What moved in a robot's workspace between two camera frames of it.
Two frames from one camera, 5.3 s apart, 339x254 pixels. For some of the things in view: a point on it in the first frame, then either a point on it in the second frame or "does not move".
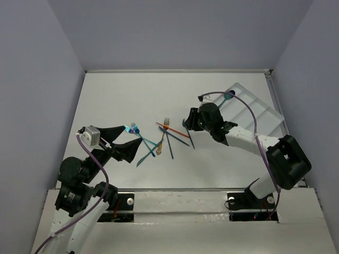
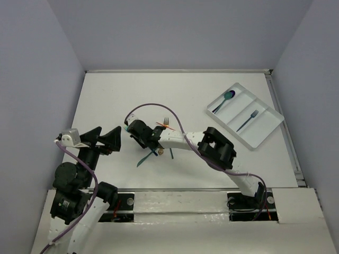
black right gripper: [190, 121] -> [139, 141]
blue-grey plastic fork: [184, 125] -> [253, 114]
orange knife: [172, 129] does not move
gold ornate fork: [166, 126] does not move
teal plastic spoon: [226, 96] does not move
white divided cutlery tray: [232, 110] does not move
